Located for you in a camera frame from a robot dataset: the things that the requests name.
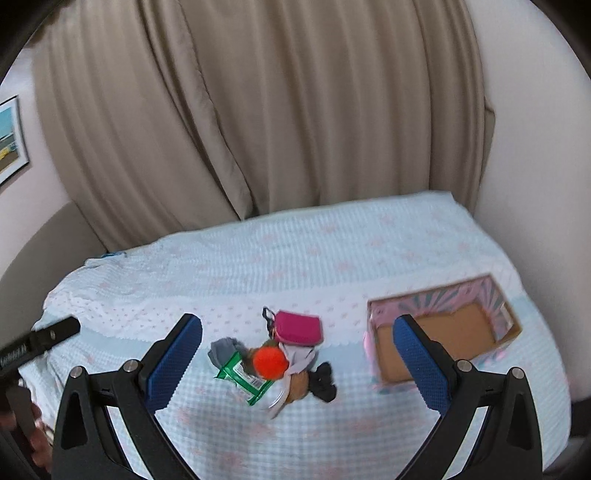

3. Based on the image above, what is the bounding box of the grey fluffy sock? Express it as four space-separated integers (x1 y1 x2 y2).
207 337 247 369

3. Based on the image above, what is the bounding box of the green snack packet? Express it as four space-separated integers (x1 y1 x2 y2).
216 352 273 406

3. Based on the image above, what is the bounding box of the orange pompom toy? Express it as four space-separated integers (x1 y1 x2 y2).
252 346 290 381

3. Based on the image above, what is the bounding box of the brown plush toy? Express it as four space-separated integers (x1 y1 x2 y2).
283 370 310 404

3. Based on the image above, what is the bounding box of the white grey cloth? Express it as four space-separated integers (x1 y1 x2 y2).
267 343 318 419

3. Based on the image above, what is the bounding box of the magenta coin pouch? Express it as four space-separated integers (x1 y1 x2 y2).
262 307 324 347

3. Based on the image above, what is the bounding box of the person's left hand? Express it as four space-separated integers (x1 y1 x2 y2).
1 410 52 475

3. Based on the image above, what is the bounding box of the pink cardboard box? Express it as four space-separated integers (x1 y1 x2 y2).
363 275 522 386

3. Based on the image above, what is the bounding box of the blue item behind blanket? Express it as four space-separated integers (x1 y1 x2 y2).
99 251 126 259

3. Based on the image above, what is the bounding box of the light blue patterned blanket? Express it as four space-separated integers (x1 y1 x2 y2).
22 192 571 479

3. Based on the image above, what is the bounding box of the beige curtain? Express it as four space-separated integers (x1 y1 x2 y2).
33 1 495 250

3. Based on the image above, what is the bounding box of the framed wall picture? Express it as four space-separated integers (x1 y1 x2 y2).
0 95 29 186

